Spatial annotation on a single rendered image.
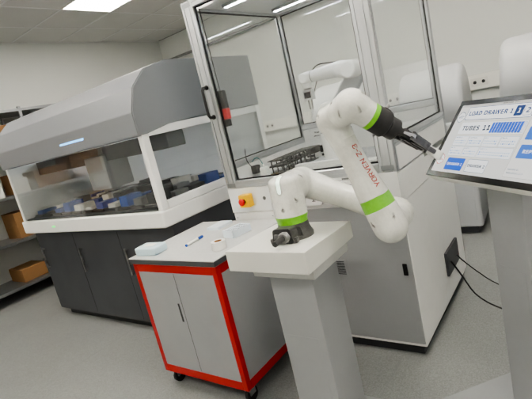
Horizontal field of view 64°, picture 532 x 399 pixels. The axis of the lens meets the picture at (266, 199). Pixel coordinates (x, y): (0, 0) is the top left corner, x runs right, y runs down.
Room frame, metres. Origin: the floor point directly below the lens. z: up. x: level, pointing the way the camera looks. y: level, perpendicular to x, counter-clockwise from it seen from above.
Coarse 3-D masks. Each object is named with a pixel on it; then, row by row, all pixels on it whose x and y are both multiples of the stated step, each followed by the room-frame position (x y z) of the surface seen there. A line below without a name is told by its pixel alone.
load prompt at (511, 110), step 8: (504, 104) 1.40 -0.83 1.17; (512, 104) 1.36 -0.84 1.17; (520, 104) 1.33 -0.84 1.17; (528, 104) 1.30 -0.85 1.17; (472, 112) 1.53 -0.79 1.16; (480, 112) 1.49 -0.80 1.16; (488, 112) 1.45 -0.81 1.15; (496, 112) 1.41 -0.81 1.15; (504, 112) 1.38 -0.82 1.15; (512, 112) 1.34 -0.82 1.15; (520, 112) 1.31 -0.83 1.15; (528, 112) 1.28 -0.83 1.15
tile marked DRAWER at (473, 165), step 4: (472, 160) 1.39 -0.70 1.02; (476, 160) 1.38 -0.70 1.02; (480, 160) 1.36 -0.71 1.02; (484, 160) 1.34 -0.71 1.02; (468, 164) 1.40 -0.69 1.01; (472, 164) 1.38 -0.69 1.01; (476, 164) 1.37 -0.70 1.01; (480, 164) 1.35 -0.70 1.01; (484, 164) 1.33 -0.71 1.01; (468, 168) 1.39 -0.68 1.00; (472, 168) 1.37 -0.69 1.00; (476, 168) 1.36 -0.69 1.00; (480, 168) 1.34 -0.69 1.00; (484, 168) 1.32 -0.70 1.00; (468, 172) 1.38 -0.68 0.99; (472, 172) 1.36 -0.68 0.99; (476, 172) 1.35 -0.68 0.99; (480, 172) 1.33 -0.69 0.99
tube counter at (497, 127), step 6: (516, 120) 1.31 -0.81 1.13; (522, 120) 1.28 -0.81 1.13; (528, 120) 1.26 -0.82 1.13; (486, 126) 1.42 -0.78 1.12; (492, 126) 1.39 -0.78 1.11; (498, 126) 1.37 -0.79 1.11; (504, 126) 1.34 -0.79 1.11; (510, 126) 1.32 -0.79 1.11; (516, 126) 1.29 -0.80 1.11; (522, 126) 1.27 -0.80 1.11; (480, 132) 1.43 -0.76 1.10; (486, 132) 1.40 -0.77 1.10; (492, 132) 1.38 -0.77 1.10; (498, 132) 1.35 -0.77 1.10; (504, 132) 1.32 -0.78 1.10; (510, 132) 1.30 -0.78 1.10; (516, 132) 1.28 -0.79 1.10
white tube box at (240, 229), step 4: (236, 224) 2.20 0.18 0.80; (240, 224) 2.19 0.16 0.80; (244, 224) 2.17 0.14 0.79; (248, 224) 2.14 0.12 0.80; (228, 228) 2.16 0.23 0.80; (232, 228) 2.15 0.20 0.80; (236, 228) 2.14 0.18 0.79; (240, 228) 2.11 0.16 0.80; (244, 228) 2.12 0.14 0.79; (248, 228) 2.14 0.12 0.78; (224, 232) 2.12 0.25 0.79; (228, 232) 2.10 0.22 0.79; (232, 232) 2.07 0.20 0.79; (236, 232) 2.09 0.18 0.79; (240, 232) 2.10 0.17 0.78; (244, 232) 2.12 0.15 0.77; (224, 236) 2.13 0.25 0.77; (228, 236) 2.10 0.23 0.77; (232, 236) 2.08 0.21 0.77; (236, 236) 2.08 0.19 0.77
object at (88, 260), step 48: (96, 96) 2.81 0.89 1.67; (144, 96) 2.58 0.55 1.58; (192, 96) 2.89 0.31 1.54; (0, 144) 3.61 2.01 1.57; (48, 144) 3.10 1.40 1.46; (96, 144) 2.76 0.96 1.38; (144, 144) 2.51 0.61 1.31; (192, 192) 2.72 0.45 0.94; (48, 240) 3.56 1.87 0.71; (96, 240) 3.11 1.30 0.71; (144, 240) 2.76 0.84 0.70; (96, 288) 3.25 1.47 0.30
